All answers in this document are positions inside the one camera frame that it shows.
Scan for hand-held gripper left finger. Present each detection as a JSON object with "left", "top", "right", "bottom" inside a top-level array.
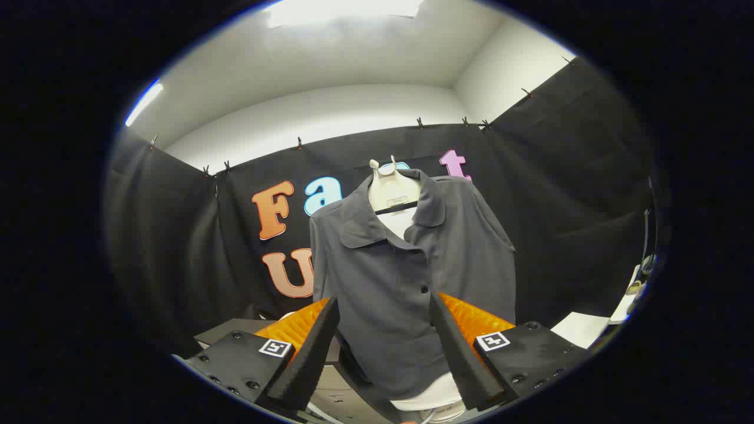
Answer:
[{"left": 172, "top": 296, "right": 341, "bottom": 413}]

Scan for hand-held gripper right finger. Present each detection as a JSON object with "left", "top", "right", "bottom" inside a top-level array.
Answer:
[{"left": 429, "top": 292, "right": 590, "bottom": 413}]

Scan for grey polo shirt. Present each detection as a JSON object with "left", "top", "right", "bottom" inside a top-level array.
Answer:
[{"left": 309, "top": 169, "right": 517, "bottom": 401}]

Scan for cream garment hanger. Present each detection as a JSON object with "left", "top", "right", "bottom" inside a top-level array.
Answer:
[{"left": 367, "top": 156, "right": 422, "bottom": 239}]

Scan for grey drawer cabinet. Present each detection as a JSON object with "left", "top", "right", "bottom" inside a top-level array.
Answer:
[{"left": 194, "top": 318, "right": 277, "bottom": 349}]

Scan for white table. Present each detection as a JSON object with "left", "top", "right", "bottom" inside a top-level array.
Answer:
[{"left": 551, "top": 312, "right": 611, "bottom": 349}]

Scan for white side shelf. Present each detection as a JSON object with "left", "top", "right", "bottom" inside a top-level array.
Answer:
[{"left": 610, "top": 265, "right": 644, "bottom": 324}]

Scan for strip light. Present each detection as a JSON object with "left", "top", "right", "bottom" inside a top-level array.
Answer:
[{"left": 125, "top": 81, "right": 164, "bottom": 127}]

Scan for ceiling light panel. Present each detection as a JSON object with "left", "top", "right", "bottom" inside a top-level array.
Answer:
[{"left": 265, "top": 0, "right": 424, "bottom": 29}]

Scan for dark hanging cable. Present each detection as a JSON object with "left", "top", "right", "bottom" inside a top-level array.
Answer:
[{"left": 641, "top": 177, "right": 656, "bottom": 260}]

